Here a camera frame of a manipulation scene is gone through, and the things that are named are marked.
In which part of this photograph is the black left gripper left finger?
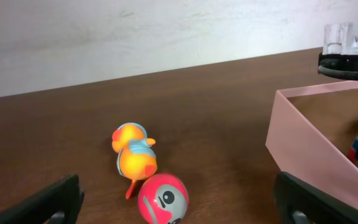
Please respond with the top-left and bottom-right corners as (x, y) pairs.
(0, 174), (85, 224)

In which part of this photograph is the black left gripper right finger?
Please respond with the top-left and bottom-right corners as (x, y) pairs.
(273, 172), (358, 224)

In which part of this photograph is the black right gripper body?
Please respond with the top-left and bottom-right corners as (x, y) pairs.
(318, 22), (358, 81)

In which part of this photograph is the pink cardboard box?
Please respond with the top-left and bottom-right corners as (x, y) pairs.
(265, 81), (358, 209)

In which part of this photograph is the orange duck toy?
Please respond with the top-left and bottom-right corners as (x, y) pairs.
(111, 123), (158, 199)

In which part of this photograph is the red and grey ball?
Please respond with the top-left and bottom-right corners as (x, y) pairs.
(138, 173), (189, 224)

